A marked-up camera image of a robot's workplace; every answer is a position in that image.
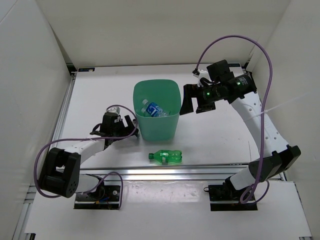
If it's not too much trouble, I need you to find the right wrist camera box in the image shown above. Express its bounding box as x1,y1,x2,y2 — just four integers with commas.
192,60,235,87

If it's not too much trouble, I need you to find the green plastic bin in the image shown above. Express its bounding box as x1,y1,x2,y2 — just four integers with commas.
133,79,181,142

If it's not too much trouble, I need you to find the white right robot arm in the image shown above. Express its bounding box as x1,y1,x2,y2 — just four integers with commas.
179,72,301,202

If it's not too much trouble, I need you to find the clear unlabelled plastic bottle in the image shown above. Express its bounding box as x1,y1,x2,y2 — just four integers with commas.
141,107,150,117

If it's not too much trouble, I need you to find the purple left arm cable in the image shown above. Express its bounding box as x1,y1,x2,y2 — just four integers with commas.
33,104,140,210

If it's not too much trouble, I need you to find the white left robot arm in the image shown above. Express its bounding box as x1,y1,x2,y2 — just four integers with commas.
33,112,139,200

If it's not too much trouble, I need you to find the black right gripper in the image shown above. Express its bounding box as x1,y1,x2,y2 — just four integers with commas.
179,83,222,116

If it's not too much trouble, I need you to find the white cable tie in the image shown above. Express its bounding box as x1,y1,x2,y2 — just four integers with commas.
244,91,312,122

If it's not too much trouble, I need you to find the green plastic soda bottle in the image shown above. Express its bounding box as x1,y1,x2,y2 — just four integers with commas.
148,150,182,165

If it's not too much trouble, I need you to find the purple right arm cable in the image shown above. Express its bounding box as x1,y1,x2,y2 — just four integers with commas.
192,34,273,206

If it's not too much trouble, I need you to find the blue label bottle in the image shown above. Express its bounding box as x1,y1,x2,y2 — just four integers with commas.
142,99,170,118

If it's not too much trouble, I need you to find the aluminium frame rail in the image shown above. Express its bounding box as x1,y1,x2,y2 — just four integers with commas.
79,163,248,181

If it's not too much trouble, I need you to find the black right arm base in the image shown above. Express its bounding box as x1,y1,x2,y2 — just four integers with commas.
203,178,258,212

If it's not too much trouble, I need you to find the black label plastic bottle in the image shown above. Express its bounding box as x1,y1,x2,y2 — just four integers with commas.
132,118,139,137

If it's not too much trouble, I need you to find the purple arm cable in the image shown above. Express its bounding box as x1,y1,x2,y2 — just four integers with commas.
33,104,140,210
192,34,273,206

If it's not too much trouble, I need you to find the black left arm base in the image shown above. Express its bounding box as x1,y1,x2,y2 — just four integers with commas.
73,171,124,210

